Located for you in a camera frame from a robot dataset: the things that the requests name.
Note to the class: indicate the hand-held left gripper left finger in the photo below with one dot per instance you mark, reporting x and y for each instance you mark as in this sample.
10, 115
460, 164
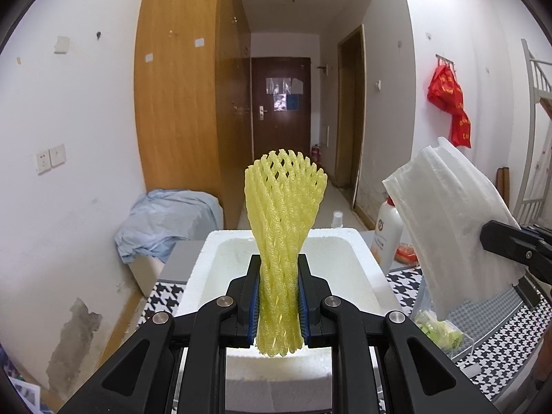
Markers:
254, 306

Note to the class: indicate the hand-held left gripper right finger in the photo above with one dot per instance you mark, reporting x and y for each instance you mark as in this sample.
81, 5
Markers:
305, 306

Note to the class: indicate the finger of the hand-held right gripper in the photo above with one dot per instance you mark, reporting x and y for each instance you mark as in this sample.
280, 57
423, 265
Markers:
537, 232
502, 239

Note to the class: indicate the white foam box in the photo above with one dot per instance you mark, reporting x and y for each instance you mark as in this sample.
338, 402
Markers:
345, 258

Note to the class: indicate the yellow foam fruit net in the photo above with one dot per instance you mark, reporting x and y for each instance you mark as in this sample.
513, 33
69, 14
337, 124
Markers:
280, 207

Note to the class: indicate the houndstooth table mat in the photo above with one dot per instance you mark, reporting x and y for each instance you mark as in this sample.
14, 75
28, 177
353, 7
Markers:
496, 327

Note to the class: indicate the clear blue spray bottle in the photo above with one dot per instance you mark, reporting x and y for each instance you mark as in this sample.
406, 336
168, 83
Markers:
337, 220

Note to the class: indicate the red snack packet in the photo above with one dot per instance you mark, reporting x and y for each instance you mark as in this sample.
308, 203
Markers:
405, 253

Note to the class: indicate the white lotion pump bottle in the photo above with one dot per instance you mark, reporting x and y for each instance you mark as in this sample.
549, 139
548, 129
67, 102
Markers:
386, 237

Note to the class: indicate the plastic bag with green contents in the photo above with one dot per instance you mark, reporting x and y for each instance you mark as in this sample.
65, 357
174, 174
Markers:
440, 332

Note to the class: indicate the white storage box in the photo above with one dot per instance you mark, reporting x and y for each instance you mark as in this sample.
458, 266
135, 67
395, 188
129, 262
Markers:
146, 274

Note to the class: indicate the light blue cloth pile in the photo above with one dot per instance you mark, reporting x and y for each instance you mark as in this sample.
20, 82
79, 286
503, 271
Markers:
168, 220

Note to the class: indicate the red fire extinguisher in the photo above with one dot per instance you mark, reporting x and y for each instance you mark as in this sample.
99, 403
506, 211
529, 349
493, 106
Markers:
316, 155

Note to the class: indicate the red plastic bags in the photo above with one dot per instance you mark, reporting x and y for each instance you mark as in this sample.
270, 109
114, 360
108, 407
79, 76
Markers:
448, 95

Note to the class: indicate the dark brown entrance door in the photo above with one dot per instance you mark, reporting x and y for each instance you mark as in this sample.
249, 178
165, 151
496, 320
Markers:
280, 133

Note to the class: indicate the paper notices on door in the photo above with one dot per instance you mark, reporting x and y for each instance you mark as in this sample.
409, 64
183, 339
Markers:
282, 92

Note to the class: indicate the wooden wardrobe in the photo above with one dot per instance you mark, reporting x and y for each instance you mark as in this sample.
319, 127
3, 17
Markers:
185, 95

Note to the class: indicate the metal wall hook rack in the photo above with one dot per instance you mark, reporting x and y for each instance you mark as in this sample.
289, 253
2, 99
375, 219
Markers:
444, 59

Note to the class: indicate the wooden side door frame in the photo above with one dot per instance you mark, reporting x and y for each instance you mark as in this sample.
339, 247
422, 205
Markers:
345, 116

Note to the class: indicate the white wall switch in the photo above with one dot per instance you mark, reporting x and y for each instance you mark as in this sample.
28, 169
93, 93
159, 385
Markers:
57, 155

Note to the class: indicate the white wall socket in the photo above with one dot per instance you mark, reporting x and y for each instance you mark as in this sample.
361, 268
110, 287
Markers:
43, 162

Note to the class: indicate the white wall cover plate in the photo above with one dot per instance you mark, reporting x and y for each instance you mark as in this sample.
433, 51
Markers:
61, 45

